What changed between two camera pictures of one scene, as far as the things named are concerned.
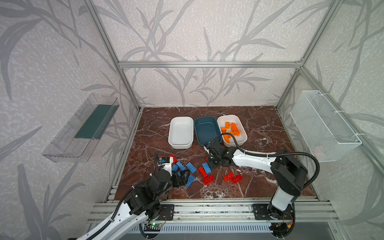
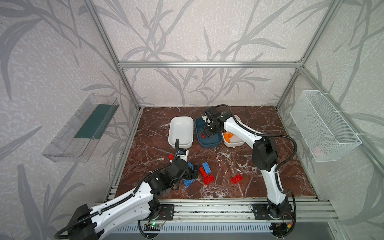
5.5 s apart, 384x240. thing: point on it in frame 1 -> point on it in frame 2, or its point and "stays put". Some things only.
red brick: [236, 179] stays put
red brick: [208, 180] stays put
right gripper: [212, 154] -> [210, 127]
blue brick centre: [191, 167] stays put
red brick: [203, 172] stays put
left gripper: [181, 177] -> [193, 172]
